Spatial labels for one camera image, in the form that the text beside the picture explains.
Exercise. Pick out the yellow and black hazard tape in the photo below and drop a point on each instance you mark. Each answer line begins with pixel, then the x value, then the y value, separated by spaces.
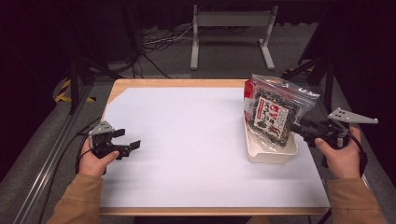
pixel 63 88

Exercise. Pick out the red seasoning packet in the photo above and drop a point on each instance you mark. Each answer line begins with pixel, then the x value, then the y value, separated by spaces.
pixel 248 93

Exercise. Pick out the white table mat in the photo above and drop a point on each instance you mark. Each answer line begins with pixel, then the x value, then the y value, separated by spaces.
pixel 193 140

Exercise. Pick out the person's left hand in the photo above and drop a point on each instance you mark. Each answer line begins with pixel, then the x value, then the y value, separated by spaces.
pixel 91 165

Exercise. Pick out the white plastic container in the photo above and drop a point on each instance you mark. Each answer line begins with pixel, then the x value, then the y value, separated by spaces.
pixel 271 154

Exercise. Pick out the person's right hand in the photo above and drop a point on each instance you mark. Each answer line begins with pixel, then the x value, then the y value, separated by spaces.
pixel 344 161

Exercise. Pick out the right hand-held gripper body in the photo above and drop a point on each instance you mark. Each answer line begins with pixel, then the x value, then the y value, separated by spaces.
pixel 330 130

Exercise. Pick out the grey metal stand frame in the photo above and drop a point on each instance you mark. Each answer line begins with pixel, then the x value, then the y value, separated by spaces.
pixel 232 18

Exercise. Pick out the clear bag of dried seaweed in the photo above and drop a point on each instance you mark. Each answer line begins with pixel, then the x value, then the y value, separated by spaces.
pixel 274 115

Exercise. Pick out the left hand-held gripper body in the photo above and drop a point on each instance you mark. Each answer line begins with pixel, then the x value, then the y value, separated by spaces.
pixel 101 137

